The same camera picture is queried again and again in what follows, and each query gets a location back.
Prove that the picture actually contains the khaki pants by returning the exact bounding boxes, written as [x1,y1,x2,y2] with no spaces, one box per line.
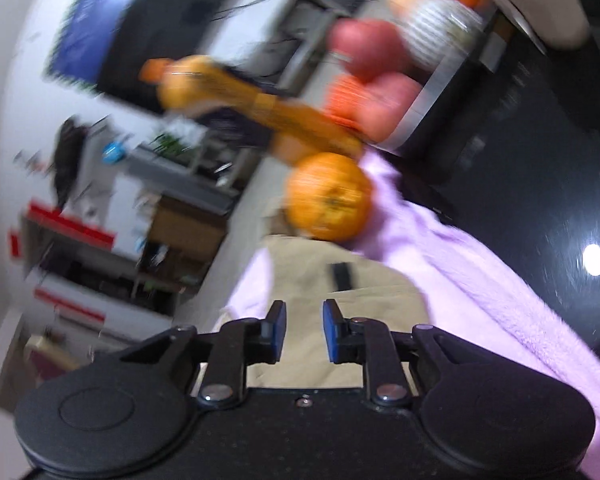
[194,233,432,395]

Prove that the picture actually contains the brown wooden cabinet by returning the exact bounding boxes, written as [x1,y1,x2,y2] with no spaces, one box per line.
[130,196,228,318]

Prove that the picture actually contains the pink purple towel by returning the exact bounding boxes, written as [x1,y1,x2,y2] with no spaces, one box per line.
[221,153,600,479]

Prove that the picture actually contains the large orange fruit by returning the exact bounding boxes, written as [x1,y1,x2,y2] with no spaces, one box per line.
[285,153,375,243]

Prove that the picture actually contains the green potted plant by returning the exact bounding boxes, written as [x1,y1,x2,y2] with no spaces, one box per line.
[149,131,196,166]

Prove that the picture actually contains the blue globe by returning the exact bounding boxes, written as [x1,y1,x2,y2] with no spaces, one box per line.
[102,141,126,165]

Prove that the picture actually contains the orange net wrapped fruit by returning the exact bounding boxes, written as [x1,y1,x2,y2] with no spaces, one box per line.
[323,74,366,130]

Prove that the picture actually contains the lower red apple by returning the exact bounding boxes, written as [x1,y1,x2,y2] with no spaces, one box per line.
[355,72,422,144]

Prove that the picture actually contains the red apple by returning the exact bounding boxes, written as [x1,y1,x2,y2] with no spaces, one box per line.
[327,18,411,82]
[355,72,422,144]

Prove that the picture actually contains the orange juice bottle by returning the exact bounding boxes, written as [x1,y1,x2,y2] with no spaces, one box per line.
[138,55,364,166]

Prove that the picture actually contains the black fruit tray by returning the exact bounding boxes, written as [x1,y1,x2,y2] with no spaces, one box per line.
[376,3,515,158]

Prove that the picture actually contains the upper red apple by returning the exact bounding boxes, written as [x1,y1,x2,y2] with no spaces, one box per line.
[327,18,411,82]

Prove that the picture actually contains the white net wrapped fruit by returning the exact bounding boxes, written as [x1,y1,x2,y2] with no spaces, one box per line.
[399,0,482,73]

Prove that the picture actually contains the grey tv stand shelf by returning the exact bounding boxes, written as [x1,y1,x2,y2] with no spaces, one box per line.
[124,0,372,216]

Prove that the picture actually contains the black television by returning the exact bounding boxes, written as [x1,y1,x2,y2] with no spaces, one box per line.
[46,0,226,115]

